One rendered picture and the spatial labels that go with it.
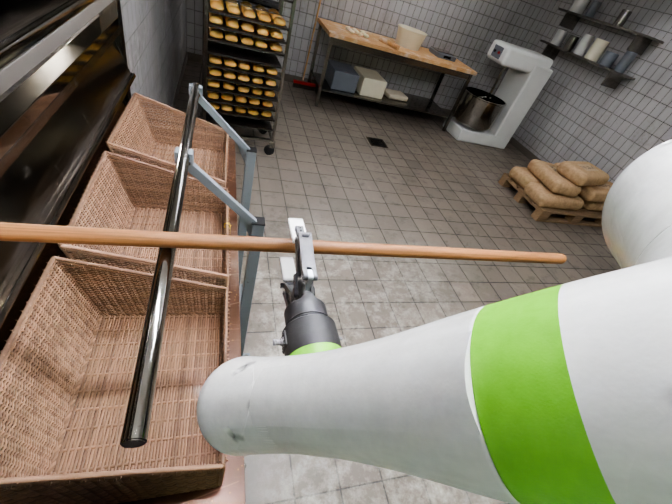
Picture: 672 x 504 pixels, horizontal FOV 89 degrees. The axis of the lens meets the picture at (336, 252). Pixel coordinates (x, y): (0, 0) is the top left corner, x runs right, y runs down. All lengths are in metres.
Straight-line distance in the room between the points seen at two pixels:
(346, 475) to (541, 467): 1.63
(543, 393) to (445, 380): 0.05
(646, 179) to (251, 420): 0.37
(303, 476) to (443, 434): 1.56
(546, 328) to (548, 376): 0.02
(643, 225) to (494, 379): 0.14
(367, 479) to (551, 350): 1.68
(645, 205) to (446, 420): 0.19
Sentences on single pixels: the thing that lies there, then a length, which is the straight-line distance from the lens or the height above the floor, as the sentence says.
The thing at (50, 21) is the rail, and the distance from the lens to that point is 0.93.
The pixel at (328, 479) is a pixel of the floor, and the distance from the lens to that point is 1.78.
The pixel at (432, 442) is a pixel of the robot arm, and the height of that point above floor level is 1.49.
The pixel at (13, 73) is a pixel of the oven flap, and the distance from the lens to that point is 0.76.
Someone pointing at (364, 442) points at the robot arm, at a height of 1.44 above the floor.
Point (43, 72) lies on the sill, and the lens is 1.41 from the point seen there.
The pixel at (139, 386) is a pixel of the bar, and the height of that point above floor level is 1.17.
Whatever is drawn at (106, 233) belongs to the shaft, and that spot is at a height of 1.21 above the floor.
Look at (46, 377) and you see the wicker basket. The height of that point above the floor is 0.71.
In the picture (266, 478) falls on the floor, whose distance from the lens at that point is 1.73.
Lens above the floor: 1.67
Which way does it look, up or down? 40 degrees down
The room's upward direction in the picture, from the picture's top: 20 degrees clockwise
